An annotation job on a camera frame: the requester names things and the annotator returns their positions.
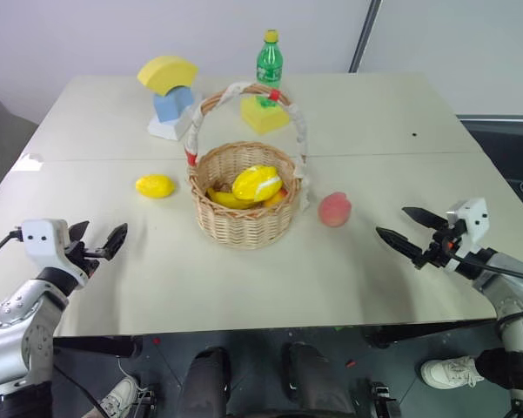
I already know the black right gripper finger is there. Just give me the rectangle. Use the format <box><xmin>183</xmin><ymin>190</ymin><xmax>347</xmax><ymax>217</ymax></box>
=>
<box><xmin>401</xmin><ymin>206</ymin><xmax>448</xmax><ymax>231</ymax></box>
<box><xmin>375</xmin><ymin>226</ymin><xmax>426</xmax><ymax>264</ymax></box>

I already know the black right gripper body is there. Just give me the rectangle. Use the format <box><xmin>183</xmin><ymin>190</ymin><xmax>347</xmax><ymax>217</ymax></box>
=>
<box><xmin>410</xmin><ymin>217</ymin><xmax>467</xmax><ymax>272</ymax></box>

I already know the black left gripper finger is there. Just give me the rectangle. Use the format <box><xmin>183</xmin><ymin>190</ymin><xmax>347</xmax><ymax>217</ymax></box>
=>
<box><xmin>68</xmin><ymin>219</ymin><xmax>91</xmax><ymax>243</ymax></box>
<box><xmin>97</xmin><ymin>222</ymin><xmax>130</xmax><ymax>262</ymax></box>

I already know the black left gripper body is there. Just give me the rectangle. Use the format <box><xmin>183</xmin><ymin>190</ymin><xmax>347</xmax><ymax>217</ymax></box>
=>
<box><xmin>63</xmin><ymin>237</ymin><xmax>111</xmax><ymax>280</ymax></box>

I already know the orange fruit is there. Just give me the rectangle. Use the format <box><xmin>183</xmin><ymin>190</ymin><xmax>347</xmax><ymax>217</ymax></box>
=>
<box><xmin>262</xmin><ymin>188</ymin><xmax>288</xmax><ymax>208</ymax></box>

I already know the yellow lemon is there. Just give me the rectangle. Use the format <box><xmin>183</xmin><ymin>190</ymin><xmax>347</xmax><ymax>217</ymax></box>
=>
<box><xmin>135</xmin><ymin>173</ymin><xmax>177</xmax><ymax>200</ymax></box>

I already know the pink peach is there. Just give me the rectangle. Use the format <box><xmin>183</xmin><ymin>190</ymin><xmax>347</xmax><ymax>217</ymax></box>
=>
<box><xmin>317</xmin><ymin>191</ymin><xmax>354</xmax><ymax>229</ymax></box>

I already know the yellow banana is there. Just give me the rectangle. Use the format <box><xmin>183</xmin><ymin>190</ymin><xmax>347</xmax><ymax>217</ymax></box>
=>
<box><xmin>205</xmin><ymin>186</ymin><xmax>265</xmax><ymax>212</ymax></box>

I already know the white sneaker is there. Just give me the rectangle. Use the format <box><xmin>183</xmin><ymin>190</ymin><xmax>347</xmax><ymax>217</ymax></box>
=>
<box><xmin>419</xmin><ymin>355</ymin><xmax>486</xmax><ymax>389</ymax></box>
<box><xmin>97</xmin><ymin>375</ymin><xmax>141</xmax><ymax>418</ymax></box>

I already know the white foam block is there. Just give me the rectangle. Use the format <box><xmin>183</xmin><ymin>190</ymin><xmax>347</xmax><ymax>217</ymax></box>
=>
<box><xmin>146</xmin><ymin>90</ymin><xmax>204</xmax><ymax>143</ymax></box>

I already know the blue foam block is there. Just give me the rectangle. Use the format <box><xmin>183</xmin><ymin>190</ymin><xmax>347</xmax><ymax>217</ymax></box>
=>
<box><xmin>152</xmin><ymin>86</ymin><xmax>196</xmax><ymax>125</ymax></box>

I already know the yellow starfruit with white band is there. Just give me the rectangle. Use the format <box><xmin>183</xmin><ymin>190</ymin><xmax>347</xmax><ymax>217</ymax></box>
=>
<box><xmin>231</xmin><ymin>164</ymin><xmax>285</xmax><ymax>204</ymax></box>

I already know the dark rounded leg shape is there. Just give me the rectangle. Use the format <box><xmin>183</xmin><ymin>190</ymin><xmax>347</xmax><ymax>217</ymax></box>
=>
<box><xmin>185</xmin><ymin>346</ymin><xmax>232</xmax><ymax>418</ymax></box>
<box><xmin>281</xmin><ymin>341</ymin><xmax>359</xmax><ymax>418</ymax></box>

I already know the yellow foam arch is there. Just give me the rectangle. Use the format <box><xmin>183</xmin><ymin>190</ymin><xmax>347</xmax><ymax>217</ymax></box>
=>
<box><xmin>137</xmin><ymin>55</ymin><xmax>200</xmax><ymax>98</ymax></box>

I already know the yellow foam cube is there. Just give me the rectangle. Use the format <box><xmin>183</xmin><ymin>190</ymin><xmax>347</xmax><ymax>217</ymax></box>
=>
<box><xmin>239</xmin><ymin>95</ymin><xmax>290</xmax><ymax>135</ymax></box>

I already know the green plastic bottle yellow cap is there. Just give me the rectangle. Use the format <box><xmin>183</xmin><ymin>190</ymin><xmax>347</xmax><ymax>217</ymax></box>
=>
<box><xmin>255</xmin><ymin>29</ymin><xmax>285</xmax><ymax>108</ymax></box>

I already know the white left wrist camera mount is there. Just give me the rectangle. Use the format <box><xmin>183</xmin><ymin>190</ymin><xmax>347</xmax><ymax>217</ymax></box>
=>
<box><xmin>20</xmin><ymin>218</ymin><xmax>91</xmax><ymax>289</ymax></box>

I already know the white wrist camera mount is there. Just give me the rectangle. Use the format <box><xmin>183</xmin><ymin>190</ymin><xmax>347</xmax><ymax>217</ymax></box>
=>
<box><xmin>445</xmin><ymin>198</ymin><xmax>491</xmax><ymax>263</ymax></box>
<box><xmin>20</xmin><ymin>218</ymin><xmax>91</xmax><ymax>289</ymax></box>

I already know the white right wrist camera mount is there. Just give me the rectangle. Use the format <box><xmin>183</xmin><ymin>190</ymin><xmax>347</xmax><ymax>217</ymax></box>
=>
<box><xmin>445</xmin><ymin>198</ymin><xmax>491</xmax><ymax>263</ymax></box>

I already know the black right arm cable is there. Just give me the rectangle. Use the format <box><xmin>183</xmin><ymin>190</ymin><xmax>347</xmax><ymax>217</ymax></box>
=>
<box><xmin>449</xmin><ymin>253</ymin><xmax>523</xmax><ymax>285</ymax></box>

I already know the black table frame bar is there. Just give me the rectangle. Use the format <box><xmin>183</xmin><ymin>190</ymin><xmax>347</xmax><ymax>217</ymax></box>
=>
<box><xmin>51</xmin><ymin>334</ymin><xmax>144</xmax><ymax>360</ymax></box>

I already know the wicker basket with wrapped handle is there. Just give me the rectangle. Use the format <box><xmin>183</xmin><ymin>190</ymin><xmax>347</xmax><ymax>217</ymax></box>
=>
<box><xmin>184</xmin><ymin>80</ymin><xmax>312</xmax><ymax>251</ymax></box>

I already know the grey metal frame post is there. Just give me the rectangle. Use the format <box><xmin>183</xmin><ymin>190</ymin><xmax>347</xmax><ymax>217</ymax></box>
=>
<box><xmin>347</xmin><ymin>0</ymin><xmax>384</xmax><ymax>75</ymax></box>

